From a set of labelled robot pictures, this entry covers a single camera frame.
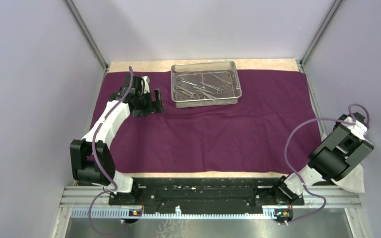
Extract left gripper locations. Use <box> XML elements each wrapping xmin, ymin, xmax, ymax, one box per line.
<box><xmin>132</xmin><ymin>88</ymin><xmax>164</xmax><ymax>118</ymax></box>

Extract maroon wrap cloth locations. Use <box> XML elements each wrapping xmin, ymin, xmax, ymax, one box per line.
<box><xmin>110</xmin><ymin>70</ymin><xmax>321</xmax><ymax>174</ymax></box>

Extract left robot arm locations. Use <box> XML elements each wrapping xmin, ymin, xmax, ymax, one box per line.
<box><xmin>69</xmin><ymin>75</ymin><xmax>164</xmax><ymax>205</ymax></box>

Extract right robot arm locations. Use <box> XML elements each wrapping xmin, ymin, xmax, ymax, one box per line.
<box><xmin>271</xmin><ymin>112</ymin><xmax>374</xmax><ymax>204</ymax></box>

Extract surgical scissors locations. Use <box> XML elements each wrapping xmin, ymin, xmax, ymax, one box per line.
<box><xmin>175</xmin><ymin>86</ymin><xmax>199</xmax><ymax>100</ymax></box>

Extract surgical clamp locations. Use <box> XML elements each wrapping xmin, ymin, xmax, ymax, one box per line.
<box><xmin>210</xmin><ymin>74</ymin><xmax>233</xmax><ymax>90</ymax></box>

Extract metal mesh instrument tray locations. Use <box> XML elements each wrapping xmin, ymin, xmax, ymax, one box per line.
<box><xmin>171</xmin><ymin>60</ymin><xmax>242</xmax><ymax>108</ymax></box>

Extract white crumpled cloth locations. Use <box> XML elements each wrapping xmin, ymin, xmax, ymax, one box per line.
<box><xmin>321</xmin><ymin>133</ymin><xmax>366</xmax><ymax>194</ymax></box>

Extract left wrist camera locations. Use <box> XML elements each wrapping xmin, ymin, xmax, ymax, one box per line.
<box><xmin>141</xmin><ymin>75</ymin><xmax>150</xmax><ymax>95</ymax></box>

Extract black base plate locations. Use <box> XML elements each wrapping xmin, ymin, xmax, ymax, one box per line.
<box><xmin>109</xmin><ymin>177</ymin><xmax>305</xmax><ymax>215</ymax></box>

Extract grey cable duct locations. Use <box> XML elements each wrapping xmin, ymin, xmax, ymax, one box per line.
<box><xmin>70</xmin><ymin>206</ymin><xmax>277</xmax><ymax>220</ymax></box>

